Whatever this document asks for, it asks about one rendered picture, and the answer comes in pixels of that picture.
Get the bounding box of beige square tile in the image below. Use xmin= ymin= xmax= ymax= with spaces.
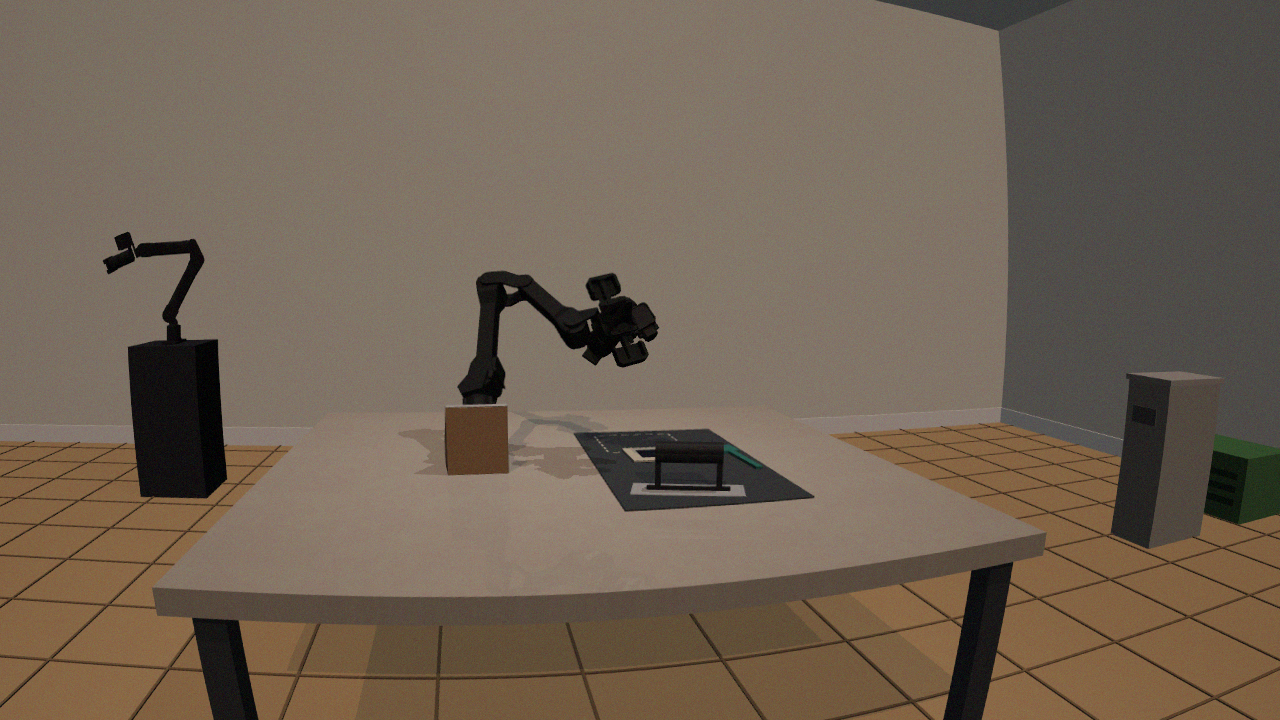
xmin=622 ymin=447 xmax=655 ymax=462

